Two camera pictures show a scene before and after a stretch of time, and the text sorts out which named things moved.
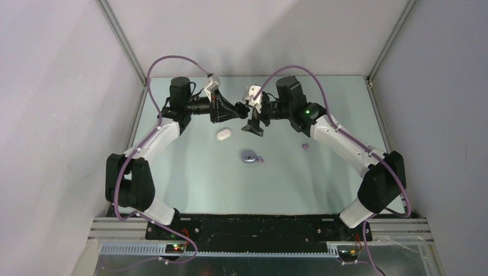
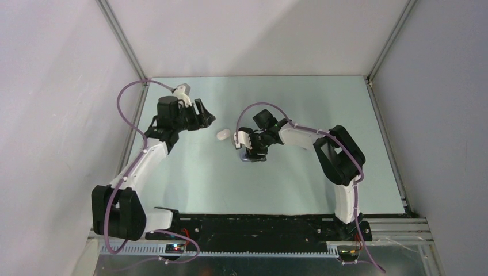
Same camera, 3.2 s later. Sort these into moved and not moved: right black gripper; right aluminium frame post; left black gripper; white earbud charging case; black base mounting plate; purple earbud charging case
Moved: right black gripper; left black gripper
Not moved: black base mounting plate; purple earbud charging case; white earbud charging case; right aluminium frame post
